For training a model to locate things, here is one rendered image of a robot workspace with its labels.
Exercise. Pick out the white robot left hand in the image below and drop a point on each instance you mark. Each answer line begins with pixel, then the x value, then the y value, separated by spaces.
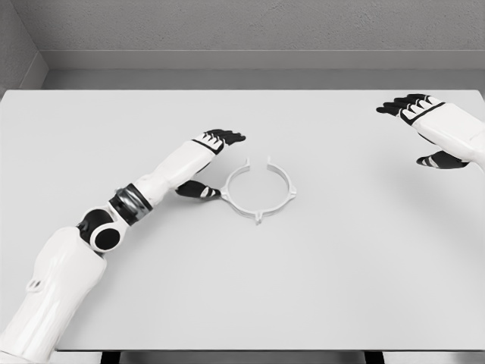
pixel 197 157

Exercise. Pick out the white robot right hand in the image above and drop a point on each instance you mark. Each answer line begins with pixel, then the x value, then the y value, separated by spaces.
pixel 443 125

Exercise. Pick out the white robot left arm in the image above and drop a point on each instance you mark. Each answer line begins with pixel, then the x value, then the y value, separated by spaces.
pixel 68 273

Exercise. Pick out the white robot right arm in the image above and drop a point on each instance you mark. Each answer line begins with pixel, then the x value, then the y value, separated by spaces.
pixel 479 146

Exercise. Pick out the wide white table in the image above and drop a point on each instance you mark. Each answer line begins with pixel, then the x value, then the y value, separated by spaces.
pixel 265 288

